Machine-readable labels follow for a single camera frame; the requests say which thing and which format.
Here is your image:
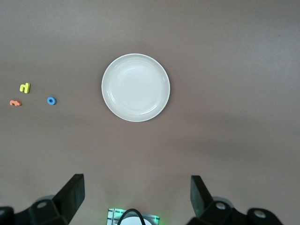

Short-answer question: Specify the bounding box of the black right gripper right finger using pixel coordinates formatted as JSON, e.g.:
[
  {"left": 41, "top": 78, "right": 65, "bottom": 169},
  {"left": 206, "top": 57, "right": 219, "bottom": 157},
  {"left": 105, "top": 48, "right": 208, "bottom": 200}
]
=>
[{"left": 188, "top": 175, "right": 285, "bottom": 225}]

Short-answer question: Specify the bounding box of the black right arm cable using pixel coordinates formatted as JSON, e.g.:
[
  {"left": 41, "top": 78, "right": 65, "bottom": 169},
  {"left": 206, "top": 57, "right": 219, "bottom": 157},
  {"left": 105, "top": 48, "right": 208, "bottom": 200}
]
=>
[{"left": 120, "top": 208, "right": 146, "bottom": 225}]

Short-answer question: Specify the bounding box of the beige brown round plate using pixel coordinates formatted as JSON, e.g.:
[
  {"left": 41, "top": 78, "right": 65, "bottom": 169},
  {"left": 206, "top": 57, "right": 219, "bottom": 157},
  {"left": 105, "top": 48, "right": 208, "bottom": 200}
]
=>
[{"left": 101, "top": 53, "right": 171, "bottom": 123}]

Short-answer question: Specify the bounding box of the yellow foam letter h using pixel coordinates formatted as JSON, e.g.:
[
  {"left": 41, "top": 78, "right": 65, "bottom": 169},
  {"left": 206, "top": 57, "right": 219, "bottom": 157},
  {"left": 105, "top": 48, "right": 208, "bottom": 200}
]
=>
[{"left": 19, "top": 82, "right": 31, "bottom": 94}]

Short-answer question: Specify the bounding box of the brown table cover sheet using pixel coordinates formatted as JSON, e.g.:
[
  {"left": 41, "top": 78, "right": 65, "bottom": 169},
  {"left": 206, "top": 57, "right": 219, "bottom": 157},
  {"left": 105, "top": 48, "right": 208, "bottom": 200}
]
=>
[{"left": 0, "top": 0, "right": 300, "bottom": 225}]

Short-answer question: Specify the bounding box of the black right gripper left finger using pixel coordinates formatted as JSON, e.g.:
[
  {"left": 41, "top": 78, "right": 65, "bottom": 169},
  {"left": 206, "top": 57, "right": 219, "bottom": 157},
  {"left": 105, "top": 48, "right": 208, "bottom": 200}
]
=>
[{"left": 0, "top": 173, "right": 85, "bottom": 225}]

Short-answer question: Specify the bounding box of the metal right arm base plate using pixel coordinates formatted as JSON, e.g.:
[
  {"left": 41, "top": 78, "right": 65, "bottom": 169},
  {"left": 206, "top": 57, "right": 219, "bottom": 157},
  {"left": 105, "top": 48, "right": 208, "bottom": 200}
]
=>
[{"left": 107, "top": 208, "right": 160, "bottom": 225}]

